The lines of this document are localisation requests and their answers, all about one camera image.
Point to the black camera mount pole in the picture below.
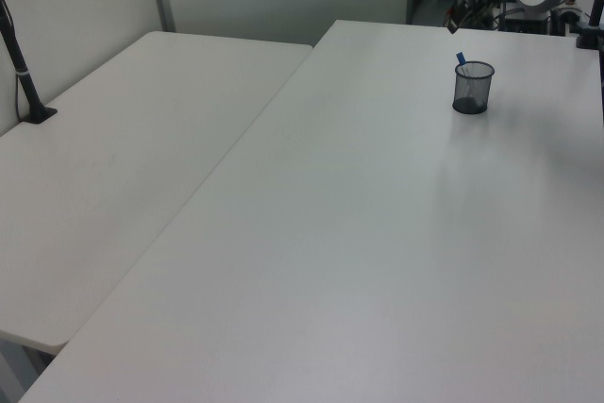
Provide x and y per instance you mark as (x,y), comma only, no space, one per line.
(26,82)

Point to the black clamp mount pole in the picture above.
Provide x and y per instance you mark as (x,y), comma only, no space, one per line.
(595,11)

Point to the white marker with blue cap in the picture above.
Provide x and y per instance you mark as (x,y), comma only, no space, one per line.
(461,58)

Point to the black mesh pen cup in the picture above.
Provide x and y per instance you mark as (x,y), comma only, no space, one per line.
(472,105)

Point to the white side table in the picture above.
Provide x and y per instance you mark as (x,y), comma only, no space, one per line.
(118,148)

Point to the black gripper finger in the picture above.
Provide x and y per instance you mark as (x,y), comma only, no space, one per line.
(464,5)
(453,26)

